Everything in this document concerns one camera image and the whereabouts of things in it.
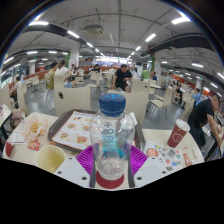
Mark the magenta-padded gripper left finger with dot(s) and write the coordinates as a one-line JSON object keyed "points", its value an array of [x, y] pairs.
{"points": [[71, 170]]}

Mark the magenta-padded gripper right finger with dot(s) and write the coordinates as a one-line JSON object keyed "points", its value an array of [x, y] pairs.
{"points": [[150, 168]]}

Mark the clear water bottle blue cap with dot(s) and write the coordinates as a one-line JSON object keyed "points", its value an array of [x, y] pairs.
{"points": [[111, 140]]}

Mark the colourful printed leaflet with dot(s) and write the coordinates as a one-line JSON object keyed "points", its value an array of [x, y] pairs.
{"points": [[163, 155]]}

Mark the cream paper cup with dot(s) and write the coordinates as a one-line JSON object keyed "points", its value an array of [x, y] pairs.
{"points": [[50, 160]]}

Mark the red sauce packet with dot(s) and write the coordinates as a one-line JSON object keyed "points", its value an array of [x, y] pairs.
{"points": [[34, 145], [187, 160]]}

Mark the printed paper tray liner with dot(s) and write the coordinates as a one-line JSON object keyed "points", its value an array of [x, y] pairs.
{"points": [[75, 130]]}

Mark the red paper cup white lid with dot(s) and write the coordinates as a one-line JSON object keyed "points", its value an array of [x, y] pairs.
{"points": [[177, 135]]}

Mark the dark brown food tray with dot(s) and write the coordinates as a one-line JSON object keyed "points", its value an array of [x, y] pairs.
{"points": [[56, 123]]}

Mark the clear plastic bag of fries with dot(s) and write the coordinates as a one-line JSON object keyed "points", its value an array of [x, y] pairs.
{"points": [[35, 127]]}

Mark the beige chair with round hole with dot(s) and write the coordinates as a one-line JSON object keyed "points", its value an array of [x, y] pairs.
{"points": [[73, 100], [140, 103]]}

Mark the group of beige chairs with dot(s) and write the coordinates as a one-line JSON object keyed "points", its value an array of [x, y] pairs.
{"points": [[163, 100]]}

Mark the pink bag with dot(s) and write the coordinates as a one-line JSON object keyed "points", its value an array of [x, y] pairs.
{"points": [[16, 118]]}

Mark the beige neighbouring table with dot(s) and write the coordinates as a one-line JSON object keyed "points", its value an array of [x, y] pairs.
{"points": [[4, 115]]}

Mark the ceiling air conditioner unit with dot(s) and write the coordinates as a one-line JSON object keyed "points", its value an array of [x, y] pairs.
{"points": [[93, 29]]}

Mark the ceiling strip lights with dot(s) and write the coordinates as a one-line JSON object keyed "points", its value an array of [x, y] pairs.
{"points": [[38, 23]]}

